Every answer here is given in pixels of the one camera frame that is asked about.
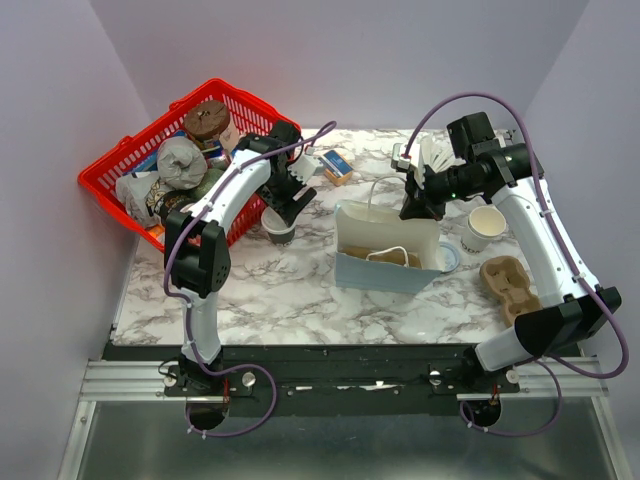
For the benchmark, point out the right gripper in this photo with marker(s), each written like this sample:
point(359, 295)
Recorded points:
point(419, 203)

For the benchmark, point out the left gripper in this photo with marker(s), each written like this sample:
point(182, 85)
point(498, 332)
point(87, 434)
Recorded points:
point(287, 208)

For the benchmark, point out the white coffee cup lid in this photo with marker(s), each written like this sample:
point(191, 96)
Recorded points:
point(273, 223)

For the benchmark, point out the white paper bag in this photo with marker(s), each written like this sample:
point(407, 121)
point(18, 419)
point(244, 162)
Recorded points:
point(364, 224)

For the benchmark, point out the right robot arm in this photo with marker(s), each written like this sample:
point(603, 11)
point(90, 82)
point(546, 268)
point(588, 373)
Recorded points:
point(575, 305)

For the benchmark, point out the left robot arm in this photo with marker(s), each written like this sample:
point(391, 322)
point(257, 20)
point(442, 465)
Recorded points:
point(197, 259)

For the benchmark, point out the small blue orange box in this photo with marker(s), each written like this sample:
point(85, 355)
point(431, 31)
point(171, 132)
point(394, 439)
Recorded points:
point(336, 168)

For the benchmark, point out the brown cardboard cup carrier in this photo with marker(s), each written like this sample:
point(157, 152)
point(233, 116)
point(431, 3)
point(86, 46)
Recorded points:
point(507, 281)

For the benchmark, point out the brown round lid container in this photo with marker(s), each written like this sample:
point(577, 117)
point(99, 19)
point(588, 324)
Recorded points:
point(207, 121)

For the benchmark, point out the grey crumpled paper bag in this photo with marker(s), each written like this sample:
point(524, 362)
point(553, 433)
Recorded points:
point(180, 163)

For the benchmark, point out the black labelled tub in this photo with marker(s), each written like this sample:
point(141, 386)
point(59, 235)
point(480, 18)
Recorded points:
point(173, 200)

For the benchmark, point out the white printed plastic bag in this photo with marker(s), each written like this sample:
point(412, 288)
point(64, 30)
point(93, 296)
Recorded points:
point(140, 194)

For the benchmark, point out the red plastic shopping basket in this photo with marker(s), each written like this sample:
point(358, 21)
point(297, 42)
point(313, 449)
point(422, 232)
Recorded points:
point(249, 115)

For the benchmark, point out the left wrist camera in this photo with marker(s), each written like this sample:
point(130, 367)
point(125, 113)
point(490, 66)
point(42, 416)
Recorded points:
point(305, 167)

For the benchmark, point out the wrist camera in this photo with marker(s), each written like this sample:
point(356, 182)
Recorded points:
point(414, 162)
point(305, 167)

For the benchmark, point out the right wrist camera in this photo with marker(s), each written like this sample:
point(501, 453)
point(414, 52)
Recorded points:
point(414, 162)

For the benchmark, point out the black mounting rail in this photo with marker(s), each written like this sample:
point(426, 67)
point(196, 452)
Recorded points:
point(350, 380)

